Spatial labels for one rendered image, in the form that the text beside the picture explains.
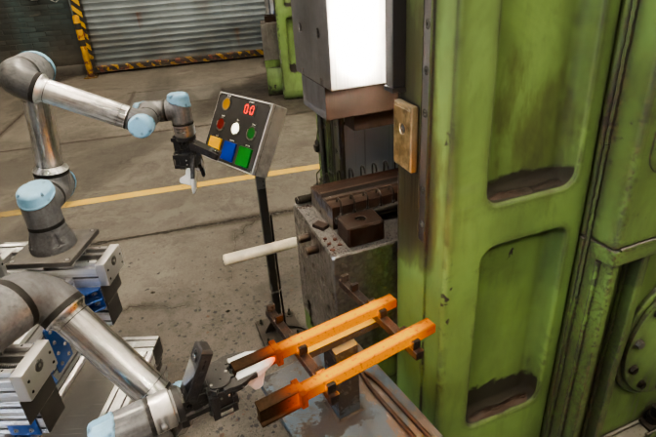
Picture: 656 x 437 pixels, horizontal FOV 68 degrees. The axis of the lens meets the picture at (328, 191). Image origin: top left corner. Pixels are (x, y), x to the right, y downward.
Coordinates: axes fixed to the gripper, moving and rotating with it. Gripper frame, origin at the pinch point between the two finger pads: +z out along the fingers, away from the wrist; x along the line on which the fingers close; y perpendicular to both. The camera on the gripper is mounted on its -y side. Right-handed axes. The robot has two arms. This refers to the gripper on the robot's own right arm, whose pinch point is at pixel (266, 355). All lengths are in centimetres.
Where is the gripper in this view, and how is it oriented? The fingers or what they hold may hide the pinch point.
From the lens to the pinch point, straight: 110.2
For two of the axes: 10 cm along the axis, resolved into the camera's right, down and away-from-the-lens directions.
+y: 0.6, 9.0, 4.4
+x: 5.0, 3.5, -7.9
